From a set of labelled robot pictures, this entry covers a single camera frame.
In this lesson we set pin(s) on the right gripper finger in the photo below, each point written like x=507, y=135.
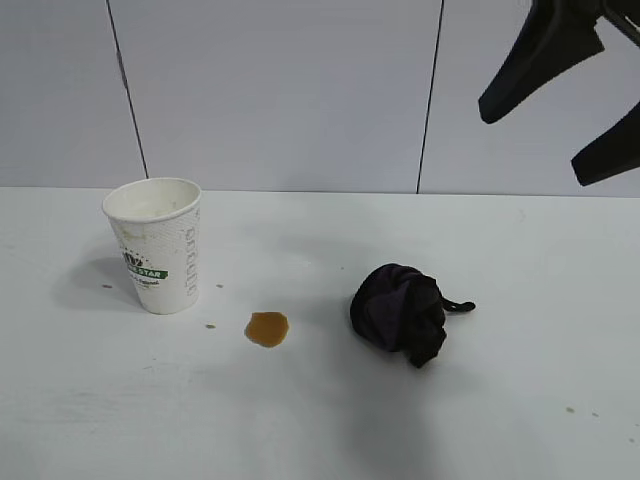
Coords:
x=545, y=55
x=615, y=150

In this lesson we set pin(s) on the white printed paper cup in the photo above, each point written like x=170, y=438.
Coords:
x=160, y=250

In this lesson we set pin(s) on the brown coffee puddle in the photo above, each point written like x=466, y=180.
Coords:
x=267, y=329

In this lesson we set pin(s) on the black purple cloth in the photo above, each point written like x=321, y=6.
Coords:
x=390, y=310

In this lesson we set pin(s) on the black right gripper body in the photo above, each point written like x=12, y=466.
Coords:
x=625, y=12

